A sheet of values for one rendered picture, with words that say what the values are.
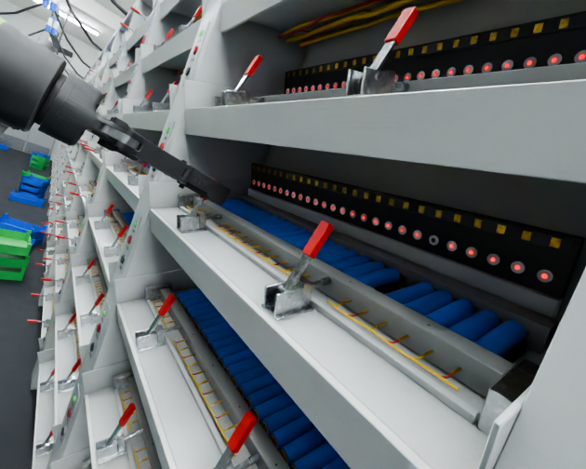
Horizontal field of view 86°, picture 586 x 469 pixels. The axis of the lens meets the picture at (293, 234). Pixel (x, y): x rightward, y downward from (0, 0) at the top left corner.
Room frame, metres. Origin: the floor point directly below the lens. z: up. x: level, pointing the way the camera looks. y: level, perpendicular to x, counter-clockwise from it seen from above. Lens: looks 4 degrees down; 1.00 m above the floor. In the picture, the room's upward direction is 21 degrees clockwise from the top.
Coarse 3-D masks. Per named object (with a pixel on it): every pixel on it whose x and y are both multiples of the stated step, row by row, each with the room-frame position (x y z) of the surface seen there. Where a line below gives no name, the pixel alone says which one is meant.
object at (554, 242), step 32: (320, 192) 0.50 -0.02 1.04; (352, 192) 0.44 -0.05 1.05; (384, 224) 0.40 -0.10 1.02; (416, 224) 0.37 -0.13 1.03; (448, 224) 0.34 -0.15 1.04; (480, 224) 0.31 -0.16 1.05; (512, 224) 0.29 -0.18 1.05; (448, 256) 0.34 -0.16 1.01; (480, 256) 0.31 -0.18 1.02; (512, 256) 0.29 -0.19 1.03; (544, 256) 0.27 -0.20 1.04; (576, 256) 0.25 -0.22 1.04; (544, 288) 0.27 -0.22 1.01
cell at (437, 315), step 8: (448, 304) 0.28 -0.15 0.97; (456, 304) 0.28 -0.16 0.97; (464, 304) 0.28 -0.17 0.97; (472, 304) 0.29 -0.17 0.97; (432, 312) 0.27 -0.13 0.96; (440, 312) 0.26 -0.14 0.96; (448, 312) 0.27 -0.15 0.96; (456, 312) 0.27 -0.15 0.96; (464, 312) 0.27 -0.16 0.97; (472, 312) 0.28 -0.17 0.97; (440, 320) 0.25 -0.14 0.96; (448, 320) 0.26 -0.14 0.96; (456, 320) 0.26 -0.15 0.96
